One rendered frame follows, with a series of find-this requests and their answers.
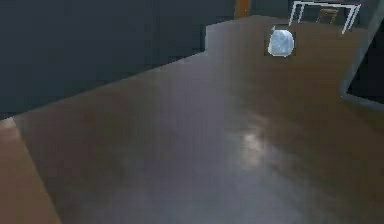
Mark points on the pale blue round bin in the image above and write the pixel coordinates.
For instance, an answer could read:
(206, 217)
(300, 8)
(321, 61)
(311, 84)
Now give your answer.
(281, 42)

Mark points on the orange wooden door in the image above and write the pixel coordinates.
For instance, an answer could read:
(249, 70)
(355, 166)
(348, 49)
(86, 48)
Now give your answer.
(242, 8)

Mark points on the brown wooden chair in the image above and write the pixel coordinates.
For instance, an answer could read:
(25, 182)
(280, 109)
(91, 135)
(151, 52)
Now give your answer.
(327, 15)

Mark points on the grey framed black panel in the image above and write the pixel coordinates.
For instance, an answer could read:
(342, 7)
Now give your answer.
(370, 73)

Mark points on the white frame table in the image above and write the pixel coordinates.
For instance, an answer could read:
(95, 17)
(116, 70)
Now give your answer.
(350, 16)

